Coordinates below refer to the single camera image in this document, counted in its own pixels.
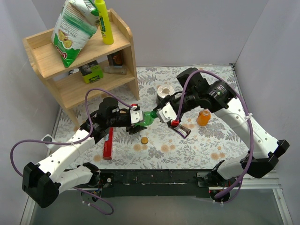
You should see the yellow squeeze bottle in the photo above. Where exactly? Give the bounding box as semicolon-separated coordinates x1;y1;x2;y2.
94;0;114;45

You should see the purple cable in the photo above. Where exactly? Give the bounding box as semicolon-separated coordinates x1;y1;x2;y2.
9;88;136;176
175;70;255;200

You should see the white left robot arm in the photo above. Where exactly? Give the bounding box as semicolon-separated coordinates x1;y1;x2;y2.
22;97;144;208

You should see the green black box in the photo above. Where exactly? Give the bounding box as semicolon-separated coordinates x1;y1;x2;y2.
78;60;104;83

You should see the green white chips bag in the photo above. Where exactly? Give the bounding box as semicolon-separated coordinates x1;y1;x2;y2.
51;0;99;68

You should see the white button box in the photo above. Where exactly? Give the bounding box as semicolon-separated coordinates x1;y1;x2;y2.
42;134;56;150

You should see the brown chocolate bar wrapper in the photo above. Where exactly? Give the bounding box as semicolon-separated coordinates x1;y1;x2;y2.
171;124;191;139

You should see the dark orange box on shelf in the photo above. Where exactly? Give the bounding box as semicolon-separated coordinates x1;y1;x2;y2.
107;51;123;67

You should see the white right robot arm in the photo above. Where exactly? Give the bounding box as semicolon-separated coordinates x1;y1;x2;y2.
154;67;290;186

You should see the orange bottle cap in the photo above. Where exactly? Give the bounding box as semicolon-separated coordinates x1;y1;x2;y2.
141;136;149;144

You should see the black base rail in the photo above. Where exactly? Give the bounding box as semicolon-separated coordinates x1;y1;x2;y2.
72;168;241;199

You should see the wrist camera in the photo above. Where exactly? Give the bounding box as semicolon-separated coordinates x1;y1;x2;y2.
156;103;178;127
129;104;144;125

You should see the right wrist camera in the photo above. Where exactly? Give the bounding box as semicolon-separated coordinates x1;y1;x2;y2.
156;103;178;127

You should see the orange juice bottle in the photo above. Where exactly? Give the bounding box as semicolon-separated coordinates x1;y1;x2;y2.
196;109;211;126

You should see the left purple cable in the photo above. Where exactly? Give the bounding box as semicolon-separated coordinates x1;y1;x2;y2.
9;88;136;176

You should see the green plastic bottle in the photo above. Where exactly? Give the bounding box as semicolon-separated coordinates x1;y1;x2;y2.
140;111;158;127

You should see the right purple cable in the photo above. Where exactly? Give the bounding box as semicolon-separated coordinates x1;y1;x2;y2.
175;70;255;200

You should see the wooden shelf unit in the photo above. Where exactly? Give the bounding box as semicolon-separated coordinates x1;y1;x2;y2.
22;8;139;128

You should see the red toothpaste box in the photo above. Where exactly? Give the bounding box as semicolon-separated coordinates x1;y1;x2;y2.
103;127;114;160

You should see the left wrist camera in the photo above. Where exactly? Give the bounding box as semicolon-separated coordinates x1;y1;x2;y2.
129;104;144;125

